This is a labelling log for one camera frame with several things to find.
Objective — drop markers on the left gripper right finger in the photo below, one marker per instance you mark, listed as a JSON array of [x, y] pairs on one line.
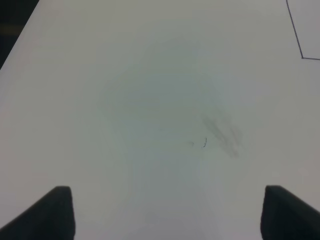
[[286, 217]]

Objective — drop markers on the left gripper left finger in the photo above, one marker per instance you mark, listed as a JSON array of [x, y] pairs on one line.
[[50, 218]]

